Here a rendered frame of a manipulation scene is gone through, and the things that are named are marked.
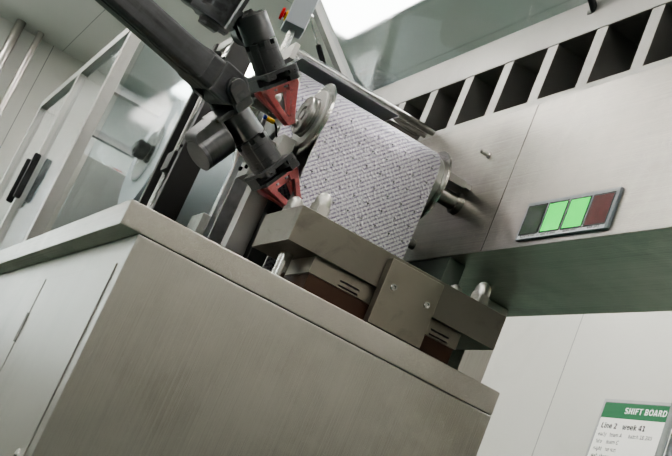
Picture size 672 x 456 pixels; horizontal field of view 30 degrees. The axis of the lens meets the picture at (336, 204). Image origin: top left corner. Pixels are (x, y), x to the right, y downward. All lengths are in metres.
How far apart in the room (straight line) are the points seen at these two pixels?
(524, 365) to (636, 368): 0.91
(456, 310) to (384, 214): 0.26
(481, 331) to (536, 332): 4.56
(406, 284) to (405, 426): 0.22
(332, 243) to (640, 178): 0.47
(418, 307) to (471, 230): 0.32
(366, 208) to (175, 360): 0.56
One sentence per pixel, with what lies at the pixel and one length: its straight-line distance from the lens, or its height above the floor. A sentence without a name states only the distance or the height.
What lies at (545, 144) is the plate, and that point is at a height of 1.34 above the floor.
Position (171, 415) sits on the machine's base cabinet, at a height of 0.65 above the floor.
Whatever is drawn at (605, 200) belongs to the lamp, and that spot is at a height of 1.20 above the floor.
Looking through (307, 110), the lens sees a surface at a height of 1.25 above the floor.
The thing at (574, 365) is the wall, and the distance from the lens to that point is 6.22.
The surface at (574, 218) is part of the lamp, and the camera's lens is 1.97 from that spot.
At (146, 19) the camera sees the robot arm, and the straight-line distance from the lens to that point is 2.00.
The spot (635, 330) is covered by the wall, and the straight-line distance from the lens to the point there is 5.96.
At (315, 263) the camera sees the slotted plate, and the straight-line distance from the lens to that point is 1.94.
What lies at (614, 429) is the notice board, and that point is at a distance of 5.75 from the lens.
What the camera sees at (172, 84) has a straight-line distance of 3.20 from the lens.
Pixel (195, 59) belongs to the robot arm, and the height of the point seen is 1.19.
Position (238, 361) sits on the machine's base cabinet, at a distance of 1.81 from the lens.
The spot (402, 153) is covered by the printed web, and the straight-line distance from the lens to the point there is 2.24.
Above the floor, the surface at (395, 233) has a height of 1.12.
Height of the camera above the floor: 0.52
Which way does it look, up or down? 16 degrees up
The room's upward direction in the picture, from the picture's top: 24 degrees clockwise
